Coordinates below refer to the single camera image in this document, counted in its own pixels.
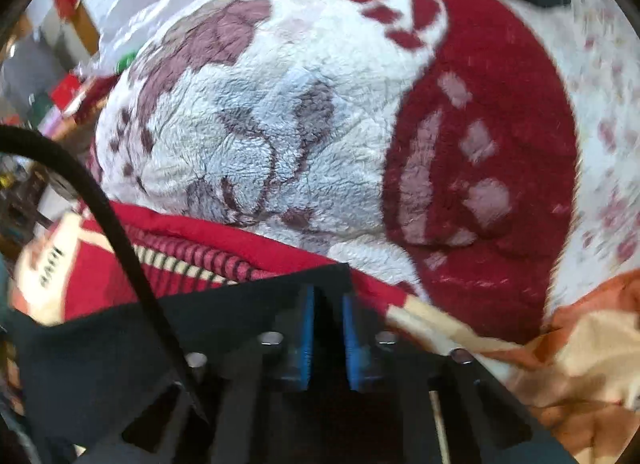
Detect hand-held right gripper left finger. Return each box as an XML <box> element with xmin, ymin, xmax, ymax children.
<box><xmin>75</xmin><ymin>284</ymin><xmax>317</xmax><ymax>464</ymax></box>

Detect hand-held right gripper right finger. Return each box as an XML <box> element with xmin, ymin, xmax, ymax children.
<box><xmin>342</xmin><ymin>293</ymin><xmax>576</xmax><ymax>464</ymax></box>

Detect black pants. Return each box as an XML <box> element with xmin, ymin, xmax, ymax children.
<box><xmin>7</xmin><ymin>263</ymin><xmax>386</xmax><ymax>464</ymax></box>

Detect orange red printed blanket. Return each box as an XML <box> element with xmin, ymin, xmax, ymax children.
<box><xmin>10</xmin><ymin>199</ymin><xmax>640</xmax><ymax>464</ymax></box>

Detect white maroon fleece blanket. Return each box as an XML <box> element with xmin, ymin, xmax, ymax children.
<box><xmin>90</xmin><ymin>0</ymin><xmax>581</xmax><ymax>345</ymax></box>

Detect pink floral bed sheet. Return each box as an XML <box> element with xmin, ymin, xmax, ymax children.
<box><xmin>492</xmin><ymin>0</ymin><xmax>640</xmax><ymax>310</ymax></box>

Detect white plastic bag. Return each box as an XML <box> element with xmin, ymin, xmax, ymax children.
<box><xmin>96</xmin><ymin>0</ymin><xmax>206</xmax><ymax>76</ymax></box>

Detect black cable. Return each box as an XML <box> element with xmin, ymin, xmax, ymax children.
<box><xmin>0</xmin><ymin>125</ymin><xmax>210</xmax><ymax>426</ymax></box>

